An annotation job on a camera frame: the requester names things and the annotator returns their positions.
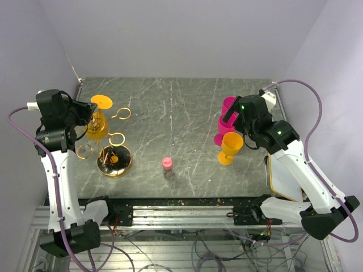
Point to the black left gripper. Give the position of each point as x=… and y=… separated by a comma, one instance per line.
x=86, y=109

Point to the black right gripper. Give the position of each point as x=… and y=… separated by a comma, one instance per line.
x=235, y=107

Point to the pink wine glass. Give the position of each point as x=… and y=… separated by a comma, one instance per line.
x=227, y=103
x=223, y=128

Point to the yellow wine glass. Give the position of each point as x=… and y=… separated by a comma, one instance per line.
x=97, y=128
x=231, y=144

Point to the yellow wine glass front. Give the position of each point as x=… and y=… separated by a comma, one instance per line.
x=231, y=144

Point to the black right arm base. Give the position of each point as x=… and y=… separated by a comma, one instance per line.
x=244, y=216

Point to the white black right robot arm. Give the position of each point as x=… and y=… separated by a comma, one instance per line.
x=327, y=206

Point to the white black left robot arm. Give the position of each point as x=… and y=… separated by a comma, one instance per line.
x=71, y=229

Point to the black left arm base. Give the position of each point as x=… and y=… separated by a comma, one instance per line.
x=119, y=214

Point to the small pink bottle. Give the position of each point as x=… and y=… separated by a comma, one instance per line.
x=167, y=165

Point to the white board yellow rim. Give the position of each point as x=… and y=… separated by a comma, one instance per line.
x=282, y=182

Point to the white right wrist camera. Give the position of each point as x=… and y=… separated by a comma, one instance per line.
x=269, y=98

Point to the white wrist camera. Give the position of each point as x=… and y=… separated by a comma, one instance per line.
x=269, y=98
x=31, y=106

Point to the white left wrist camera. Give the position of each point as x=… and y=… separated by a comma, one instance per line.
x=31, y=106

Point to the gold wire glass rack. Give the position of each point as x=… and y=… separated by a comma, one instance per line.
x=114, y=158

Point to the aluminium rail frame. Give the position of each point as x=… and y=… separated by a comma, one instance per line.
x=182, y=217

